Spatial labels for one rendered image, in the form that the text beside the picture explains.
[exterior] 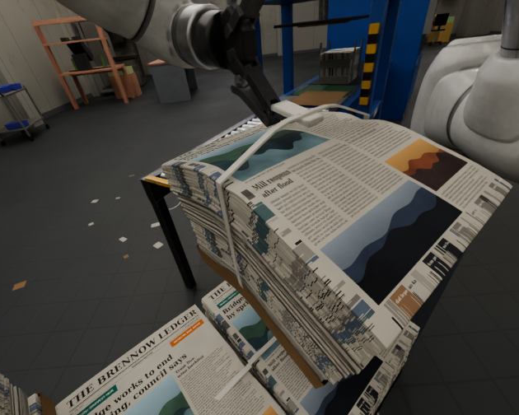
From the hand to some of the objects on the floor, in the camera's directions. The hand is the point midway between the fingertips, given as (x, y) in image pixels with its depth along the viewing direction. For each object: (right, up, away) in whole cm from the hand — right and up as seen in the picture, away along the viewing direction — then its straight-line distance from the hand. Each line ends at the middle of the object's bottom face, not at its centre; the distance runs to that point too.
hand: (314, 51), depth 28 cm
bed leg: (-51, -68, +138) cm, 162 cm away
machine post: (+76, -9, +199) cm, 213 cm away
